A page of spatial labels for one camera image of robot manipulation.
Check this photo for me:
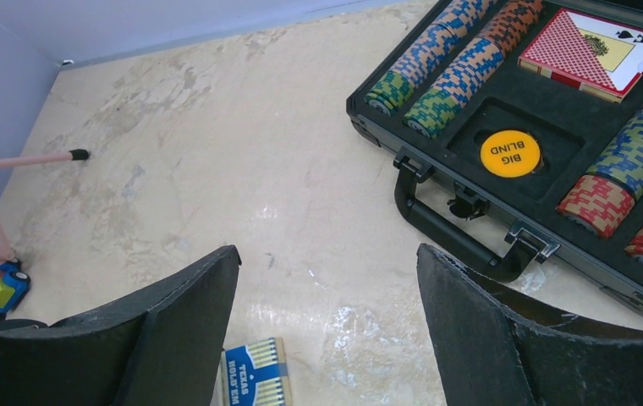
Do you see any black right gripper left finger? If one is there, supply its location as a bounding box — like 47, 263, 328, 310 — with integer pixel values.
0, 245, 241, 405

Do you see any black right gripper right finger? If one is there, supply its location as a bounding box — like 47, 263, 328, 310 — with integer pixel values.
416, 244, 643, 405

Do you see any blue playing card deck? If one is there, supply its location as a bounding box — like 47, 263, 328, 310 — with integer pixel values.
219, 337, 294, 406

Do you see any orange big blind button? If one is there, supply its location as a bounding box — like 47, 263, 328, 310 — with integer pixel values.
480, 129, 543, 178

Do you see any black poker chip case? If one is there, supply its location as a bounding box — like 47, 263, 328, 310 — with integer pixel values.
346, 1, 643, 315

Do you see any red playing card deck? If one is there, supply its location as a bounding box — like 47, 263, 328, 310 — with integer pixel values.
518, 8, 643, 103

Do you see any right inner chip row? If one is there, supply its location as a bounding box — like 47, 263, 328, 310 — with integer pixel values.
556, 103, 643, 239

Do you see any left inner chip row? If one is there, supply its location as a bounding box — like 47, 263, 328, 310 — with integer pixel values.
403, 1, 543, 139

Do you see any left outer chip row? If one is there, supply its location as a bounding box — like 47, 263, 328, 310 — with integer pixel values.
364, 0, 496, 116

